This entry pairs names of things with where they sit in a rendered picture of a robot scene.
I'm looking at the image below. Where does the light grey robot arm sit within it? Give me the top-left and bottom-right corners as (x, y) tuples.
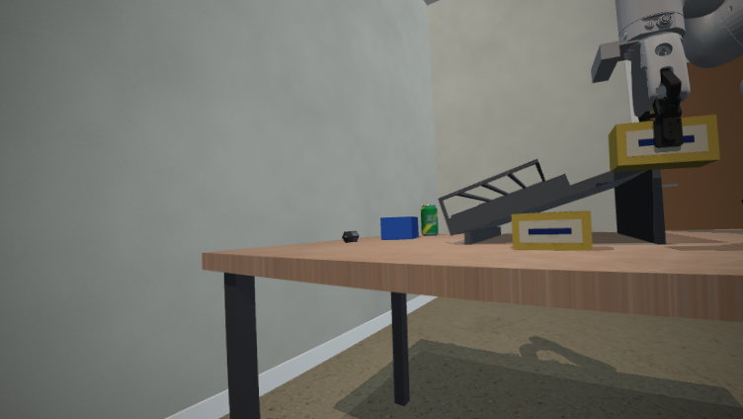
(591, 0), (743, 83)

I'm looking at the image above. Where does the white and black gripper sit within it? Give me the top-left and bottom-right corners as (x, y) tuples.
(623, 33), (691, 148)

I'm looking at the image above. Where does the blue open bin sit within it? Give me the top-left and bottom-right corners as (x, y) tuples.
(380, 216), (419, 240)

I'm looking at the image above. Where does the green and yellow drink can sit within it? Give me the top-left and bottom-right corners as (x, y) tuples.
(421, 205), (439, 236)

